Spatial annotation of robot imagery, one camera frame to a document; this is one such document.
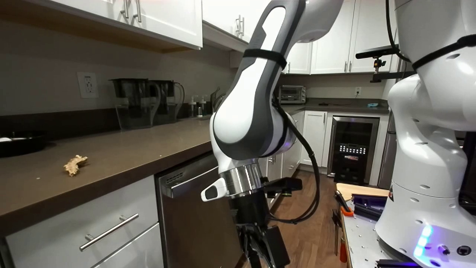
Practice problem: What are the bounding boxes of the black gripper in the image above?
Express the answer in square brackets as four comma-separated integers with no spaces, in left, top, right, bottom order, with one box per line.
[231,188,292,268]

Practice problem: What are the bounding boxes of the stainless steel dishwasher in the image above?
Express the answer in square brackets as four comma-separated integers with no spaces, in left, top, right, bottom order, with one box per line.
[155,151,246,268]

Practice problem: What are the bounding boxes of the wooden board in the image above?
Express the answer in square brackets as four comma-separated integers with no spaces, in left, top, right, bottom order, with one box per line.
[335,182,392,203]

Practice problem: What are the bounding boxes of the dark blue box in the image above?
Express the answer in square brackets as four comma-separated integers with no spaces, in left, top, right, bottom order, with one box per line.
[352,194,392,221]

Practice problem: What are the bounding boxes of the white lower cabinet door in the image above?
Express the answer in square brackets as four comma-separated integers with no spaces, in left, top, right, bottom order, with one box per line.
[299,109,332,169]

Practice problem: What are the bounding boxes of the black wine fridge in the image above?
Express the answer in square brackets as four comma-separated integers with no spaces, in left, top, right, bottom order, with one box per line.
[326,115,381,187]

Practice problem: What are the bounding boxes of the clear soap dispenser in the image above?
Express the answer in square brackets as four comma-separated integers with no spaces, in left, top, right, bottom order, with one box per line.
[189,94,207,120]

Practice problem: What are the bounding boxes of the steel toaster oven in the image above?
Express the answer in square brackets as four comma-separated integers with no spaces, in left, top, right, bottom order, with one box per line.
[279,84,308,106]

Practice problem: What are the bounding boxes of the tan ginger root piece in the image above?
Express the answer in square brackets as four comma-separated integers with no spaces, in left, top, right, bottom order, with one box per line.
[63,154,90,178]

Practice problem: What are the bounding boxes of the white tall upper cabinets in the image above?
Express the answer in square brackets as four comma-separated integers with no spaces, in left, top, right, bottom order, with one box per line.
[285,0,405,77]

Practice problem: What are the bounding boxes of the white corner upper cabinet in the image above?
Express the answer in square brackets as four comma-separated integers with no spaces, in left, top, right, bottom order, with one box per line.
[201,0,273,42]

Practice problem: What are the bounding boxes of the black frying pan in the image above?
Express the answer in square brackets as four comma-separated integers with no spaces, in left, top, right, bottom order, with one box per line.
[0,132,56,158]

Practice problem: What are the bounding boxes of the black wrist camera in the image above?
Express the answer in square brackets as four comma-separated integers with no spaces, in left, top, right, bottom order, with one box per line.
[262,176,304,199]

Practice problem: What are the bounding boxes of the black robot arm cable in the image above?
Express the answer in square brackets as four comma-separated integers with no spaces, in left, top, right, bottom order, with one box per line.
[270,96,323,225]

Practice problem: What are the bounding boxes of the orange handled clamp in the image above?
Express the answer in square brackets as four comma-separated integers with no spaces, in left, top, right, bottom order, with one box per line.
[334,191,357,219]

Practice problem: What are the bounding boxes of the shallow grey drawer with handle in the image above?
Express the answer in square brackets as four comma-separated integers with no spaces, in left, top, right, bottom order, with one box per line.
[5,175,161,268]

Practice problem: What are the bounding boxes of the black camera on stand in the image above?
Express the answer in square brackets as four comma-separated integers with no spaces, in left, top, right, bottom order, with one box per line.
[355,44,402,84]

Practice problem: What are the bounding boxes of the white wall outlet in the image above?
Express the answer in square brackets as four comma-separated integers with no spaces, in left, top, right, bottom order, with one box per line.
[78,72,100,100]

